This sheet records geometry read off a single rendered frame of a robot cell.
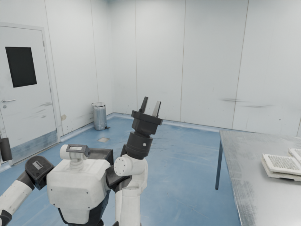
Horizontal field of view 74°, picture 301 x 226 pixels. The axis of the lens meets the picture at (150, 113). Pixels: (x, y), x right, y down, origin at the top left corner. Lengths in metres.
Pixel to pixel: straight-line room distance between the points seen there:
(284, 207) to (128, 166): 1.12
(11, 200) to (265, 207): 1.36
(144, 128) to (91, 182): 0.37
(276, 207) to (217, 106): 3.33
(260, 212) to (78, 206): 1.03
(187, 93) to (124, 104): 1.75
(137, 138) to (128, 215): 0.26
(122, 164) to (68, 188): 0.34
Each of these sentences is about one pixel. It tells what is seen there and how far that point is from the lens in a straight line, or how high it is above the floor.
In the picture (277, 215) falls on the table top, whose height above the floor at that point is 0.82.
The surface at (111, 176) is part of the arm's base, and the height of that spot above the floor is 1.20.
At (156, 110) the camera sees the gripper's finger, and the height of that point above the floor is 1.52.
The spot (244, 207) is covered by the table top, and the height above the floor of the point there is 0.82.
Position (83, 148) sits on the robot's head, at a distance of 0.92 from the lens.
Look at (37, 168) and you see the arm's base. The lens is 1.10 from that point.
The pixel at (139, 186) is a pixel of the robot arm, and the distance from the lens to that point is 0.77.
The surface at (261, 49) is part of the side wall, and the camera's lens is 4.47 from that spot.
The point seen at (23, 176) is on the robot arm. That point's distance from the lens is 1.12.
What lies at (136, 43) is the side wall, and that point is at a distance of 5.07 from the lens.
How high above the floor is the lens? 1.73
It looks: 17 degrees down
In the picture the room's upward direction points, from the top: straight up
